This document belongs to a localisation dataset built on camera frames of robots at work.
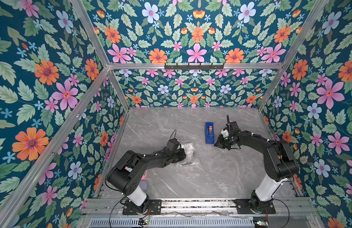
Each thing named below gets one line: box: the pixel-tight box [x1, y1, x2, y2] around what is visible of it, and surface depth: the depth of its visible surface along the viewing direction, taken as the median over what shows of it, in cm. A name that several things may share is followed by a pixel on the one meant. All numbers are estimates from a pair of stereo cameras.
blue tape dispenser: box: [205, 122, 215, 144], surface depth 100 cm
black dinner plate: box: [180, 161, 194, 166], surface depth 88 cm
